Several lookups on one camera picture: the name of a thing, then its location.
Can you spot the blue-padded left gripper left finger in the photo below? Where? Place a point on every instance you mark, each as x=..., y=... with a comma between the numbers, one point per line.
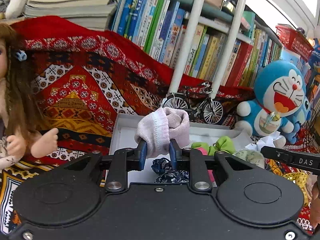
x=120, y=163

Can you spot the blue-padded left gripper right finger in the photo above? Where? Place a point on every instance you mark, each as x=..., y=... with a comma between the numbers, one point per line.
x=190, y=159

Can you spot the gold sequin fabric bow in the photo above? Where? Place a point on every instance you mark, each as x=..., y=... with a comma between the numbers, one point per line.
x=303, y=181

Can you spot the navy blue floral cloth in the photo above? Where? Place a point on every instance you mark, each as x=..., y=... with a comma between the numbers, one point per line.
x=166, y=174

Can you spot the lilac knitted sock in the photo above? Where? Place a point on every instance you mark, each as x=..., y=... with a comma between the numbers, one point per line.
x=159, y=127

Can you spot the green patterned fabric pouch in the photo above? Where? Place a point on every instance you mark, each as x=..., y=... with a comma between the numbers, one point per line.
x=251, y=156

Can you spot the pink bow soft toy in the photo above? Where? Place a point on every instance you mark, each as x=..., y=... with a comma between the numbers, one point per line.
x=205, y=159

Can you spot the person's right hand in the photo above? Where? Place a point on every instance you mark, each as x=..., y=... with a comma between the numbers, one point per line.
x=315, y=207

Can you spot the green scrunchie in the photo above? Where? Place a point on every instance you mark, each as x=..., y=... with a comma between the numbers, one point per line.
x=224, y=144

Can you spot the tissue packet blue white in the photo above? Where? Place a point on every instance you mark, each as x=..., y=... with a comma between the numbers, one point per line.
x=275, y=140

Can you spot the blue Stitch plush toy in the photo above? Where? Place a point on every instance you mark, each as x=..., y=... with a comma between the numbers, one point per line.
x=298, y=119

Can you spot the miniature metal bicycle model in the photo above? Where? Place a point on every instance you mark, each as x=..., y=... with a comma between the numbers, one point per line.
x=196, y=101

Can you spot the Doraemon plush toy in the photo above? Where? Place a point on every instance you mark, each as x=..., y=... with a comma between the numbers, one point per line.
x=280, y=92

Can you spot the white pole left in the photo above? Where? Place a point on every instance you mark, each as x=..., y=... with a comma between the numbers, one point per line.
x=186, y=46

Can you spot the white pole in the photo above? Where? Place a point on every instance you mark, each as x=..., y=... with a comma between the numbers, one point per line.
x=186, y=46
x=232, y=35

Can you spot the red patterned blanket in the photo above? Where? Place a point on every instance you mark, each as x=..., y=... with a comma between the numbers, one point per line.
x=79, y=77

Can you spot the blue cardboard package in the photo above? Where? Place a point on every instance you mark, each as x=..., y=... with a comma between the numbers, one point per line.
x=314, y=59

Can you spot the brown-haired doll beige dress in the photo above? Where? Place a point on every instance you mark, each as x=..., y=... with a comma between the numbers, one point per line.
x=20, y=115

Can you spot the white pole right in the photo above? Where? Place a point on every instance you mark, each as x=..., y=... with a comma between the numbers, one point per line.
x=232, y=35

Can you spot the red plastic basket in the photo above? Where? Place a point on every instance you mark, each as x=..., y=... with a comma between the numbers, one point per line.
x=294, y=41

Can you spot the row of upright books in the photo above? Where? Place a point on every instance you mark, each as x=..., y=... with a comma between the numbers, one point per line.
x=240, y=36

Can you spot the stack of horizontal books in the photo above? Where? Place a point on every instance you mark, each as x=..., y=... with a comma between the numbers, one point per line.
x=91, y=14

